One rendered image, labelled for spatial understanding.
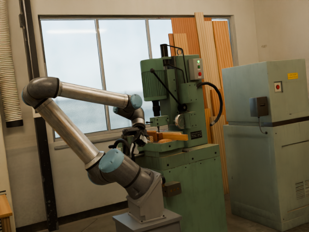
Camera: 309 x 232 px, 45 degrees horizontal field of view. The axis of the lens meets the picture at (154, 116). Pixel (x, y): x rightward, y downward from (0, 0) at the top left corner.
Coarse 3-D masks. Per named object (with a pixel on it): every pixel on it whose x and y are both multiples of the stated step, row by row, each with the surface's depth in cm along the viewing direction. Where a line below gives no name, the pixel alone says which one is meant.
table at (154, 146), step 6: (120, 144) 303; (150, 144) 269; (156, 144) 263; (162, 144) 260; (168, 144) 263; (174, 144) 266; (180, 144) 270; (138, 150) 274; (144, 150) 276; (150, 150) 270; (156, 150) 264; (162, 150) 260; (168, 150) 263
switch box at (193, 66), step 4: (188, 60) 291; (192, 60) 287; (196, 60) 288; (200, 60) 291; (192, 64) 287; (196, 64) 288; (200, 64) 291; (192, 68) 288; (196, 68) 288; (200, 68) 290; (192, 72) 288; (196, 72) 288; (192, 76) 289; (196, 76) 288
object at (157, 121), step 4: (156, 116) 289; (160, 116) 284; (164, 116) 286; (168, 116) 289; (152, 120) 284; (156, 120) 282; (160, 120) 284; (164, 120) 286; (152, 124) 284; (156, 124) 282; (160, 124) 284; (164, 124) 286
